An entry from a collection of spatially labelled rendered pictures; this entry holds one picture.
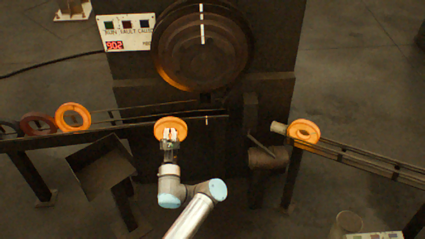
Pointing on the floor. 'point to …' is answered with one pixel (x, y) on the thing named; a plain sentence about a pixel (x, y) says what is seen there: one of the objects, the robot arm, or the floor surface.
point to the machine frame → (297, 10)
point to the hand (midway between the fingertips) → (170, 128)
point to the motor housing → (256, 158)
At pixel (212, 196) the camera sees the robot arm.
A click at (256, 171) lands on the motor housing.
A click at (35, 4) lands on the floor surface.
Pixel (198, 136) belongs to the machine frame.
